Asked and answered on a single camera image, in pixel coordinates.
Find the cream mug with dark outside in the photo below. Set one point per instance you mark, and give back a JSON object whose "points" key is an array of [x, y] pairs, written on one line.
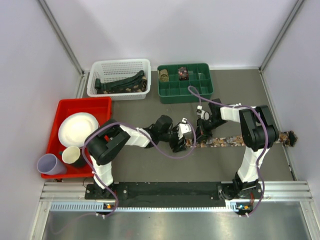
{"points": [[72, 156]]}

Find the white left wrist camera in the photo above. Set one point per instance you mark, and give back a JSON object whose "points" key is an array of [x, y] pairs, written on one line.
{"points": [[183, 128]]}

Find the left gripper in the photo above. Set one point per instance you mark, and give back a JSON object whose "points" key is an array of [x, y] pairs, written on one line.
{"points": [[174, 146]]}

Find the brown floral patterned tie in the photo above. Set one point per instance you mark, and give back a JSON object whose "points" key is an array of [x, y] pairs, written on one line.
{"points": [[286, 138]]}

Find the rolled dark floral tie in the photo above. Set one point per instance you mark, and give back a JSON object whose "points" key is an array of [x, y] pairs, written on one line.
{"points": [[183, 74]]}

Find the red plastic bin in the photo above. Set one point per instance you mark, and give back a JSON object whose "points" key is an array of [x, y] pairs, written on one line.
{"points": [[99, 107]]}

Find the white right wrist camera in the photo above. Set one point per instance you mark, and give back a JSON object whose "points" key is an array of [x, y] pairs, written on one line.
{"points": [[202, 114]]}

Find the dark floral tie in basket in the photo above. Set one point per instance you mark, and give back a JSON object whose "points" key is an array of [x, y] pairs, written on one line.
{"points": [[138, 85]]}

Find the dark green tie in basket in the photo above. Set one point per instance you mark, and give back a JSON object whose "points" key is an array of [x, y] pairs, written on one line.
{"points": [[141, 73]]}

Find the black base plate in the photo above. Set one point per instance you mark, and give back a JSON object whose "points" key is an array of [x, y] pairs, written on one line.
{"points": [[178, 194]]}

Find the aluminium frame rail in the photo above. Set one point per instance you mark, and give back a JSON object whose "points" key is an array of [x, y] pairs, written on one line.
{"points": [[71, 197]]}

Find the white perforated plastic basket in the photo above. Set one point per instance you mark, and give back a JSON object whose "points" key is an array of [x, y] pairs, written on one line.
{"points": [[115, 70]]}

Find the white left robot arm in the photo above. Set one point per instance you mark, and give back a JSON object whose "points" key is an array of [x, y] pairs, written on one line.
{"points": [[105, 143]]}

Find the rolled olive tie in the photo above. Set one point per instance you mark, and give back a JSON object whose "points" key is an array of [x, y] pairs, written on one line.
{"points": [[163, 75]]}

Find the lavender plastic cup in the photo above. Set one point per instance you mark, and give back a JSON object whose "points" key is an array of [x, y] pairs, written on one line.
{"points": [[49, 164]]}

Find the white plate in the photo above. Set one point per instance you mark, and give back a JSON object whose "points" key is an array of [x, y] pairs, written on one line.
{"points": [[76, 128]]}

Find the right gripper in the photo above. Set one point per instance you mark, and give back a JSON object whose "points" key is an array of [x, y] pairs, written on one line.
{"points": [[202, 133]]}

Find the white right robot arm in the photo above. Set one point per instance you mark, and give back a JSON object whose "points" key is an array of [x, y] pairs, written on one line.
{"points": [[259, 132]]}

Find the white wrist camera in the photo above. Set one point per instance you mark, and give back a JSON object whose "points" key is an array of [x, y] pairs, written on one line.
{"points": [[183, 128], [202, 114]]}

